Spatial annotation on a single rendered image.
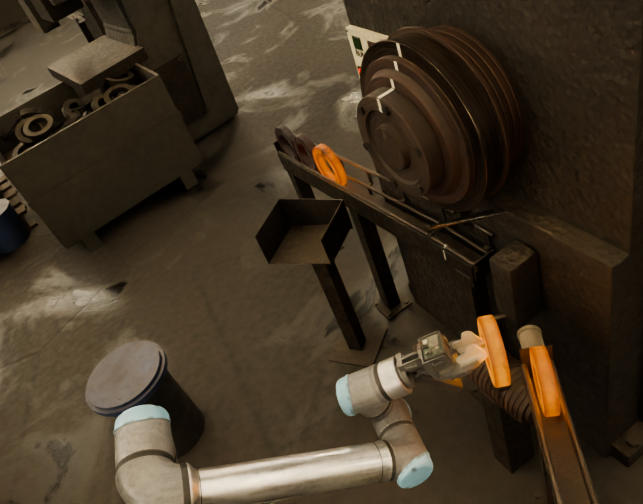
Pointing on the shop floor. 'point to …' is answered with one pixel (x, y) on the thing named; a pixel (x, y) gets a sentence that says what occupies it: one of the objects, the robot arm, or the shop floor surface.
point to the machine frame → (565, 196)
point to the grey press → (146, 54)
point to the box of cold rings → (93, 152)
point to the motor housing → (507, 415)
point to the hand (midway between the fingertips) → (491, 345)
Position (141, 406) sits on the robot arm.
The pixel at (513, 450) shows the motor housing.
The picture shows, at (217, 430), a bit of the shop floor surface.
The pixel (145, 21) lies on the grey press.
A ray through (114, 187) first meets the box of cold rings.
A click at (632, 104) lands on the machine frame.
